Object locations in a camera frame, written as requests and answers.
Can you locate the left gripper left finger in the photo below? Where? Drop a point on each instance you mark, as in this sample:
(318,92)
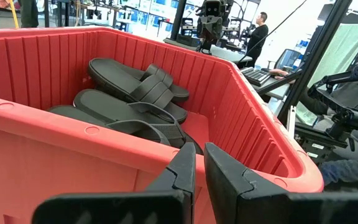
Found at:
(120,208)

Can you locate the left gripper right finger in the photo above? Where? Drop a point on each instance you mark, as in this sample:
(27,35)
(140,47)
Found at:
(275,208)

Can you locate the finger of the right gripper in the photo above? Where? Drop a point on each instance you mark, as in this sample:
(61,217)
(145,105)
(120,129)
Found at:
(209,46)
(202,46)

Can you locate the black rubber slide sandal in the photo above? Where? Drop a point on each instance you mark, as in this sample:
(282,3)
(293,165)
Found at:
(113,77)
(179,93)

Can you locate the black rubber flip-flop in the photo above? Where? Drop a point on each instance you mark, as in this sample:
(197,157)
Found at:
(104,105)
(73,113)

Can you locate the red plastic bin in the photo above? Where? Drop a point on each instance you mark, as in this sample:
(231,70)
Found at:
(42,155)

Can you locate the grey table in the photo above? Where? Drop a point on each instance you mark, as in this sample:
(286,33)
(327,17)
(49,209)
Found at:
(225,53)

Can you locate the person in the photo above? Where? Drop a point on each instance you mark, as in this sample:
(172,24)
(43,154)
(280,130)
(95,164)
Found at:
(256,37)
(353,171)
(28,12)

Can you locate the black keyboard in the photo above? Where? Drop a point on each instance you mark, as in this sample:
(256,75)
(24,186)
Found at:
(256,76)

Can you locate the person's hand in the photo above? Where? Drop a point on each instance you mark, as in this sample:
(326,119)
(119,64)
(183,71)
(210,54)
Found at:
(280,74)

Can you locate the grey desk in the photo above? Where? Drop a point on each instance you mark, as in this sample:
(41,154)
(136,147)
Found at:
(275,90)

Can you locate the grey monitor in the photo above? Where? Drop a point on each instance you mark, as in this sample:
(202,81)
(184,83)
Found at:
(287,59)

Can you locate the pale curtain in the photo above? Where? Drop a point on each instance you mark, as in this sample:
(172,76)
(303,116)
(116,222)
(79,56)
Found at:
(337,53)

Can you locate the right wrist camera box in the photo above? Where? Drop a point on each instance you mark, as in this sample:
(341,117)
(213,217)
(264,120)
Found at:
(212,8)

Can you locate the silver metal bracket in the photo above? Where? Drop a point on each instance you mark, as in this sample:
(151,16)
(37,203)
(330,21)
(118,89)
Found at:
(291,119)

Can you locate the black aluminium rig frame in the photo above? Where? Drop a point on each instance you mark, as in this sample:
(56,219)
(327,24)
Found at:
(322,40)

